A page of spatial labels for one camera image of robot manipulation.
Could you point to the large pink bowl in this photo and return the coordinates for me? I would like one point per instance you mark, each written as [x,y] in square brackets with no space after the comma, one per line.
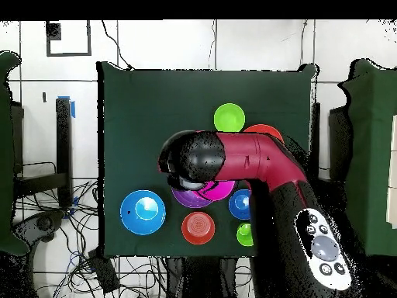
[217,191]

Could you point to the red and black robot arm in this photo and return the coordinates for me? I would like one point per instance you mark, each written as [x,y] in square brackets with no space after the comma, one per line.
[266,161]

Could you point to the purple bowl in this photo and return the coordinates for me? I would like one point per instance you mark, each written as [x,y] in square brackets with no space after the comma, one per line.
[186,200]

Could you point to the small green bowl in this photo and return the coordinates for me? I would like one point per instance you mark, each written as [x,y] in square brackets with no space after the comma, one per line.
[229,119]

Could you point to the small dark blue bowl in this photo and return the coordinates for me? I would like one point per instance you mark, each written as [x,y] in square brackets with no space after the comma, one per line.
[237,205]

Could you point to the small deep orange bowl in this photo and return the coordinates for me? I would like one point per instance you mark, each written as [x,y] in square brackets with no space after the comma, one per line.
[198,228]

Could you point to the dark green tablecloth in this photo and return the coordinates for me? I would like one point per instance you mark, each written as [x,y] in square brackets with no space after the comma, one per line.
[139,124]

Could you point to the wide orange bowl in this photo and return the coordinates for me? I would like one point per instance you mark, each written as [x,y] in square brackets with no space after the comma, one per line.
[263,128]

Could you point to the medium blue bowl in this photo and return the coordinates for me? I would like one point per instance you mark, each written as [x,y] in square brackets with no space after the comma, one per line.
[133,217]

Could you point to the green cup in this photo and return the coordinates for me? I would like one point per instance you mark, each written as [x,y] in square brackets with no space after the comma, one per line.
[245,236]

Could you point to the black floor box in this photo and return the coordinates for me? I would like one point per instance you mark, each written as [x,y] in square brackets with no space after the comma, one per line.
[104,270]

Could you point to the grey wheeled floor base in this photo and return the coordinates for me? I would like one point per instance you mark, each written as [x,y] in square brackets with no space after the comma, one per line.
[42,223]

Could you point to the green cloth side table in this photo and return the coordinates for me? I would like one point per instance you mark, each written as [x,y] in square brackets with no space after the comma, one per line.
[5,155]
[372,139]

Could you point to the white box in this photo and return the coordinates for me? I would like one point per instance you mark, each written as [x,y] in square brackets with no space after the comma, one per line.
[392,173]

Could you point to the black post with blue tape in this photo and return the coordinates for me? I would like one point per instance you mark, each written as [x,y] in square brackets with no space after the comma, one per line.
[63,149]

